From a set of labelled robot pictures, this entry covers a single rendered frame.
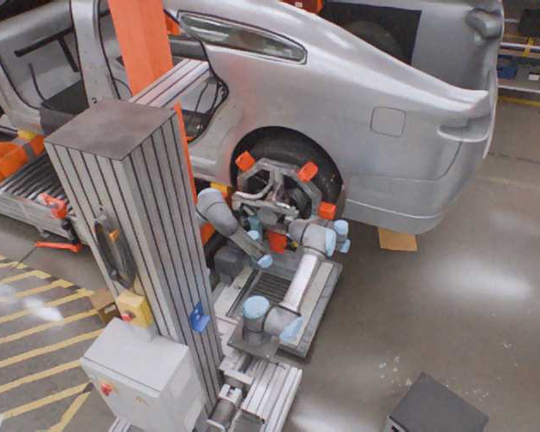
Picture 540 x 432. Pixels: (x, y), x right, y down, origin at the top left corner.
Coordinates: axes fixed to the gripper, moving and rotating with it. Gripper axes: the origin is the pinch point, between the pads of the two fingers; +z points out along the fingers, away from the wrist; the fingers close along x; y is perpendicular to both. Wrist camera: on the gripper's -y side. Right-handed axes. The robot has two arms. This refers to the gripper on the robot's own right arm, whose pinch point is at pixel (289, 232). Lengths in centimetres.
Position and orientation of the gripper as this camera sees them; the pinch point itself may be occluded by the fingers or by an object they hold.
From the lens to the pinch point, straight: 250.2
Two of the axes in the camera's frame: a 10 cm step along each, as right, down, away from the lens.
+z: -9.2, -2.6, 3.1
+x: -4.0, 6.3, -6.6
